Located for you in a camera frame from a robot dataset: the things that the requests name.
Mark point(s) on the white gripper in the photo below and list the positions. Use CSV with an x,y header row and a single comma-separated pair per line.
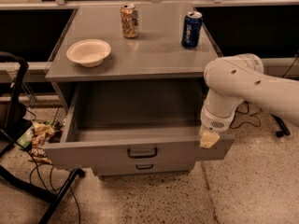
x,y
215,121

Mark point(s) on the grey top drawer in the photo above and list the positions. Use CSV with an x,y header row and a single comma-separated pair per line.
x,y
116,123

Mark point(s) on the grey drawer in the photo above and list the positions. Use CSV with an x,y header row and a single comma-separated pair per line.
x,y
139,169
116,123

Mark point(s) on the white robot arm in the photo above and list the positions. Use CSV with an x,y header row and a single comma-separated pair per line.
x,y
236,79

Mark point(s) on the grey drawer cabinet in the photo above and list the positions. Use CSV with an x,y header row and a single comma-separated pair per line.
x,y
155,54

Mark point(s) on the grey bottom drawer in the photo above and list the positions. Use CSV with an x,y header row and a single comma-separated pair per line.
x,y
139,169

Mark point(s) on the black wheeled stand leg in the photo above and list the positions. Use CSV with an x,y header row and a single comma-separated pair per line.
x,y
282,127

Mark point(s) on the blue pepsi can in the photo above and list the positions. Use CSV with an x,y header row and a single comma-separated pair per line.
x,y
191,29

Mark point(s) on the orange patterned soda can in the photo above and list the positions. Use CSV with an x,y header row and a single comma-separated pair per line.
x,y
129,20

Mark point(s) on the white paper bowl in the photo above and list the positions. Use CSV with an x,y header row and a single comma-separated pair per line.
x,y
88,52

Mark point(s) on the sun chips bag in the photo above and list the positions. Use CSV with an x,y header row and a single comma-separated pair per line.
x,y
42,133

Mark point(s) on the green snack package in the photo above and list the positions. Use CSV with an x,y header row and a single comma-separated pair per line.
x,y
25,140

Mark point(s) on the black metal stand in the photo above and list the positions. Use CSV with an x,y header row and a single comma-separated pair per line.
x,y
13,126

